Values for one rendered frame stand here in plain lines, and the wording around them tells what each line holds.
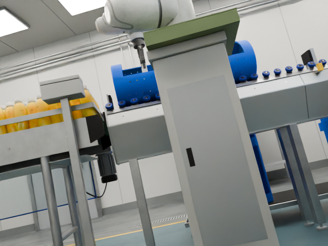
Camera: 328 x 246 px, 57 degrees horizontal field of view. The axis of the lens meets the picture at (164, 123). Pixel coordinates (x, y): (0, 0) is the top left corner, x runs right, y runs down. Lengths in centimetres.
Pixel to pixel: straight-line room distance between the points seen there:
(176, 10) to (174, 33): 19
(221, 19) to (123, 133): 87
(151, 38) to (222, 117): 41
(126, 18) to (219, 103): 52
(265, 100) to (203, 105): 78
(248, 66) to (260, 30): 386
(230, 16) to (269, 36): 454
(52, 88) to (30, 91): 466
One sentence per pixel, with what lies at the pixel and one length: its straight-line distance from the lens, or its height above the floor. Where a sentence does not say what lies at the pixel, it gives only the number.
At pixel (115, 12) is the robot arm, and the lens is 132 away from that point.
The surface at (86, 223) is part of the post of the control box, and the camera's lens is 157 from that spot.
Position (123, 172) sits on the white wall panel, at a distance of 539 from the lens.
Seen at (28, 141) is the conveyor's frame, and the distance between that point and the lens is 174.
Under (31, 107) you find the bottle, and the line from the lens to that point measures 184.
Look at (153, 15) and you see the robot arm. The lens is 135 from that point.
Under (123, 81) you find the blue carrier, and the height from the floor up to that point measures 108.
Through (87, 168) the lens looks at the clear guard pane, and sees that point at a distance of 215.
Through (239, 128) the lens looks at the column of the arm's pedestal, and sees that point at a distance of 116.
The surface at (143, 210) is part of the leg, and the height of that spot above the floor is 34.
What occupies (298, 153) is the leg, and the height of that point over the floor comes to 45.
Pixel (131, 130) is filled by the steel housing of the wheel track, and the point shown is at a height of 79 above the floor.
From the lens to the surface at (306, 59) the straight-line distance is 223.
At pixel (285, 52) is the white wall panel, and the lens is 570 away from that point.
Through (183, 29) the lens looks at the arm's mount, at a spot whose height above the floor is 103.
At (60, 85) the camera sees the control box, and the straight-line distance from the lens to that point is 163.
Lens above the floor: 52
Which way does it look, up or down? 9 degrees up
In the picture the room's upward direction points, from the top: 13 degrees counter-clockwise
